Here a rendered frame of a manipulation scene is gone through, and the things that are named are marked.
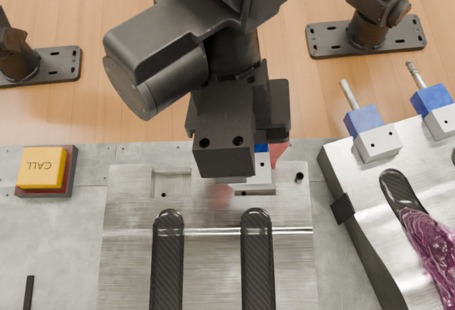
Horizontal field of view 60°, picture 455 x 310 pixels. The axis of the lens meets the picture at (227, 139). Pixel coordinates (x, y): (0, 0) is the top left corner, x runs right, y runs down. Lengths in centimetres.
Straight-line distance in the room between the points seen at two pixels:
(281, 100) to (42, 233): 42
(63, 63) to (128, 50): 49
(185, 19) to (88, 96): 45
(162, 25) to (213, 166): 11
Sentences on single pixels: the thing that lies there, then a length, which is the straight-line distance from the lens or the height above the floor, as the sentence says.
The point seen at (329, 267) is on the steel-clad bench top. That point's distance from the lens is 59.
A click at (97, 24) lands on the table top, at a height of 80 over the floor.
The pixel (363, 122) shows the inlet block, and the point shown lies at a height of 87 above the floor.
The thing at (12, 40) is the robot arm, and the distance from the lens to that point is 68.
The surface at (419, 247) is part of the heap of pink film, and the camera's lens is 53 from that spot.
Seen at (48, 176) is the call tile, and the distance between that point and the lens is 64.
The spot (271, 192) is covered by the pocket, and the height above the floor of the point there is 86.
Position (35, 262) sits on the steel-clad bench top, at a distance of 66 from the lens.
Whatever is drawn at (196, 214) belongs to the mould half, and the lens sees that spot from 51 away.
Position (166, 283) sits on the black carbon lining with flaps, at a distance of 51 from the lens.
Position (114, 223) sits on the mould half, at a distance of 53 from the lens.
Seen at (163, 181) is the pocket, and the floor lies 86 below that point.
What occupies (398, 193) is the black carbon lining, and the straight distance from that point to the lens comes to 59.
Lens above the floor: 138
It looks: 67 degrees down
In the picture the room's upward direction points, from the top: 6 degrees counter-clockwise
